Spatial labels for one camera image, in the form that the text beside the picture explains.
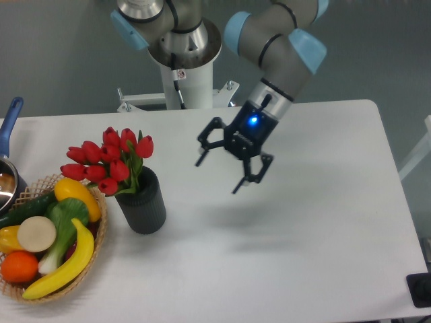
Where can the yellow plastic lemon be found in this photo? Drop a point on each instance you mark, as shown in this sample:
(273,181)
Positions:
(69,188)

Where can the white metal base frame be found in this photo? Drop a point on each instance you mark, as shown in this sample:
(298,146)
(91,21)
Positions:
(133,103)

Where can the yellow plastic pepper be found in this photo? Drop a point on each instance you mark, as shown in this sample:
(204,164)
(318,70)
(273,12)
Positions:
(9,240)

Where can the orange plastic orange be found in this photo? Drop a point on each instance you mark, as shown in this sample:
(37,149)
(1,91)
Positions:
(19,267)

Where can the green plastic cucumber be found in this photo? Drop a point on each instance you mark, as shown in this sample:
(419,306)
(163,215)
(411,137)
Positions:
(34,207)

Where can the green plastic bok choy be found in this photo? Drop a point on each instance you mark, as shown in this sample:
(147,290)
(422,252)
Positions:
(61,215)

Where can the white frame at right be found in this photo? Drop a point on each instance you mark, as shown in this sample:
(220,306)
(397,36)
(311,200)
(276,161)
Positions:
(417,154)

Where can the beige round disc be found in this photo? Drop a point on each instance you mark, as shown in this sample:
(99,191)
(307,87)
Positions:
(36,234)

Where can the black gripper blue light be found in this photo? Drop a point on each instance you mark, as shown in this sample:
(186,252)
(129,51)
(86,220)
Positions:
(250,134)

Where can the black device at edge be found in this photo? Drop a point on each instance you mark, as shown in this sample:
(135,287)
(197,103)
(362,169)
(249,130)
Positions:
(419,289)

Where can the red tulip bouquet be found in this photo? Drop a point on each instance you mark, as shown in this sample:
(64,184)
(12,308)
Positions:
(116,166)

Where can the blue handled saucepan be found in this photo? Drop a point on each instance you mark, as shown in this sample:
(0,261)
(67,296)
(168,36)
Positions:
(12,184)

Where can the woven wicker basket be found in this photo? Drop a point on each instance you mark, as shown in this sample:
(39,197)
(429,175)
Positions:
(33,191)

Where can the yellow plastic banana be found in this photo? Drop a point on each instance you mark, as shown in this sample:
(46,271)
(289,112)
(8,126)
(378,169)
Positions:
(69,270)

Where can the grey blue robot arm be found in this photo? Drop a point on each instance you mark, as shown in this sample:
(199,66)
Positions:
(275,40)

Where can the dark grey ribbed vase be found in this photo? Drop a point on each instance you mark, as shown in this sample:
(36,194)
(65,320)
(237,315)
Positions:
(145,210)

